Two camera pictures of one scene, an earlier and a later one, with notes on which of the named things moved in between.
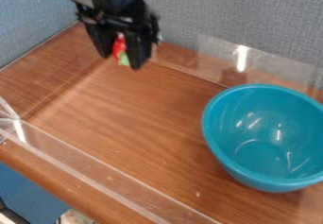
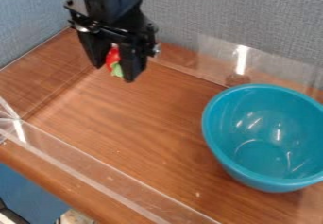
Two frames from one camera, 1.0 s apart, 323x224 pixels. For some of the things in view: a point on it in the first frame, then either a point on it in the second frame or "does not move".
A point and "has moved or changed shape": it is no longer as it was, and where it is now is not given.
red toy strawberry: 120,49 has moved or changed shape
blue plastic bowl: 264,130 does not move
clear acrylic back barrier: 229,65 does not move
